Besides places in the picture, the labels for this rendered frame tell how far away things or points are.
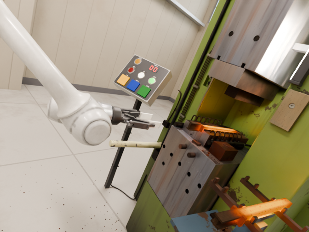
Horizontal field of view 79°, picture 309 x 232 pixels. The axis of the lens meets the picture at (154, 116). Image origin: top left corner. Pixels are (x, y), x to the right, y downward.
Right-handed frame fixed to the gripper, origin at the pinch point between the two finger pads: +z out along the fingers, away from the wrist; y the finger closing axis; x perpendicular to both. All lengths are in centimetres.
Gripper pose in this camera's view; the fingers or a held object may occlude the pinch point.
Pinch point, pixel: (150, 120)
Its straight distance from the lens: 86.0
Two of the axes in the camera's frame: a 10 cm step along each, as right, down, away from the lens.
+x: 3.6, -8.8, -3.1
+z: 8.0, 1.2, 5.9
